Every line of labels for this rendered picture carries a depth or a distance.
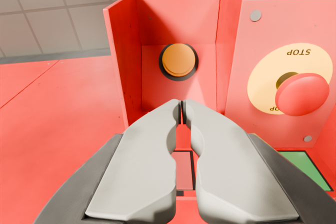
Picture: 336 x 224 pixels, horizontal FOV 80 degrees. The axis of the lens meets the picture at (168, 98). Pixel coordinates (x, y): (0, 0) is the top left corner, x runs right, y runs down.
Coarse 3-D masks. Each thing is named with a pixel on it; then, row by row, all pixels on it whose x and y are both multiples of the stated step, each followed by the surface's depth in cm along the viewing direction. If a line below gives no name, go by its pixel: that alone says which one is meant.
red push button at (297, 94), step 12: (288, 72) 18; (276, 84) 18; (288, 84) 16; (300, 84) 15; (312, 84) 15; (324, 84) 15; (276, 96) 16; (288, 96) 16; (300, 96) 16; (312, 96) 16; (324, 96) 16; (288, 108) 16; (300, 108) 16; (312, 108) 16
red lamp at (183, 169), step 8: (176, 152) 22; (184, 152) 22; (176, 160) 21; (184, 160) 21; (176, 168) 21; (184, 168) 21; (176, 176) 20; (184, 176) 20; (176, 184) 19; (184, 184) 19; (192, 184) 19
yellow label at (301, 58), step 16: (288, 48) 17; (304, 48) 16; (320, 48) 16; (272, 64) 17; (288, 64) 17; (304, 64) 17; (320, 64) 17; (256, 80) 18; (272, 80) 18; (256, 96) 19; (272, 96) 19; (272, 112) 20
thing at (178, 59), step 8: (168, 48) 23; (176, 48) 23; (184, 48) 23; (168, 56) 23; (176, 56) 23; (184, 56) 23; (192, 56) 23; (168, 64) 23; (176, 64) 23; (184, 64) 23; (192, 64) 23; (168, 72) 23; (176, 72) 23; (184, 72) 23
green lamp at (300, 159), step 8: (280, 152) 22; (288, 152) 22; (296, 152) 22; (304, 152) 22; (296, 160) 21; (304, 160) 21; (304, 168) 20; (312, 168) 20; (312, 176) 19; (320, 176) 19; (320, 184) 19
